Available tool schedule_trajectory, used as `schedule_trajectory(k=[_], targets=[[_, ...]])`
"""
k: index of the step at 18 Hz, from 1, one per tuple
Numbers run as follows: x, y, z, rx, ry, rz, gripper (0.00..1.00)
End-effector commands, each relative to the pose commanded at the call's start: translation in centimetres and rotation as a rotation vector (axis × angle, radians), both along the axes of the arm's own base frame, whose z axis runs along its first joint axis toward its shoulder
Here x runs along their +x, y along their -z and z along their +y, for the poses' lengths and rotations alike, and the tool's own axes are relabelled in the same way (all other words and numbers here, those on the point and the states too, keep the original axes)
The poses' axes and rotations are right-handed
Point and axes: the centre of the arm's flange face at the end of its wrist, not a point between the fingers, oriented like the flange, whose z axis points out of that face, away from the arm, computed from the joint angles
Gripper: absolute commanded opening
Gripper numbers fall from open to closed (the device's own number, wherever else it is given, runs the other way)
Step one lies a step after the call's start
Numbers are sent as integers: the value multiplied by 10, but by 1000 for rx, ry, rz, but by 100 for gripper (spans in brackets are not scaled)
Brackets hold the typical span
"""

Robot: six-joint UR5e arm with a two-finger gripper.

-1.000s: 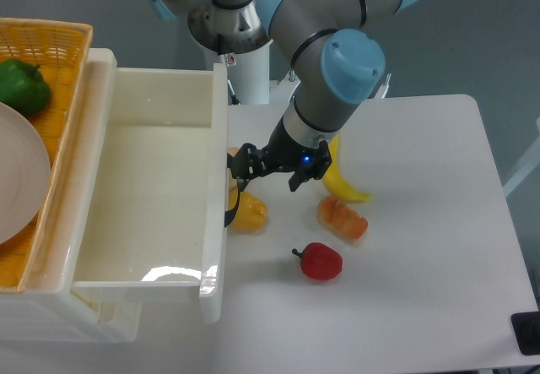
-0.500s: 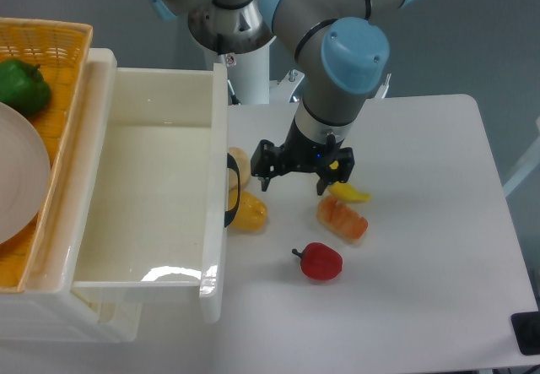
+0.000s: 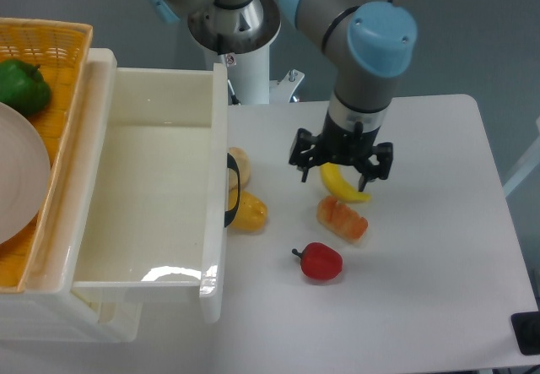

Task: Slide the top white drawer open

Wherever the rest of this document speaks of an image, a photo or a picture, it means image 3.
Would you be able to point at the green bell pepper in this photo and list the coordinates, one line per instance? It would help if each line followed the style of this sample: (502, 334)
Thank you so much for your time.
(23, 87)

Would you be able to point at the black device at edge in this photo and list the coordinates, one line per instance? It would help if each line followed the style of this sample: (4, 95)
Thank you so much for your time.
(526, 329)

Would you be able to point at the white drawer cabinet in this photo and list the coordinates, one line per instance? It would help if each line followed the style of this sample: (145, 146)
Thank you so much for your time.
(48, 310)

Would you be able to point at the beige plate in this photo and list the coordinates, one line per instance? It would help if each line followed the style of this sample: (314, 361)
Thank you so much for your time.
(25, 171)

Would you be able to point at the red bell pepper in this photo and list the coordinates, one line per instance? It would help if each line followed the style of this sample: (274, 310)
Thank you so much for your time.
(319, 262)

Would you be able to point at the round bread roll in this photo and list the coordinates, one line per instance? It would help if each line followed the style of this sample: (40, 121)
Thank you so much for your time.
(244, 165)

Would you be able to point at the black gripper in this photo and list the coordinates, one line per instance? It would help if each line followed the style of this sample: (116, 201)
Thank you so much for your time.
(342, 147)

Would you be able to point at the yellow banana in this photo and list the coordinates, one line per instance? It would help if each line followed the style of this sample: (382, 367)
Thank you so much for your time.
(335, 183)

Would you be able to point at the orange woven basket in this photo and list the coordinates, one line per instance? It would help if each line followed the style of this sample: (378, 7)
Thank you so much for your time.
(61, 49)

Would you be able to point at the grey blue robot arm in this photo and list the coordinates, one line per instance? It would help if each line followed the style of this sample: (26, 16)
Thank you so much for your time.
(370, 42)

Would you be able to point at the yellow bell pepper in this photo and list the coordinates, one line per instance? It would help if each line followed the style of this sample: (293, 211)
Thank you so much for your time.
(251, 215)

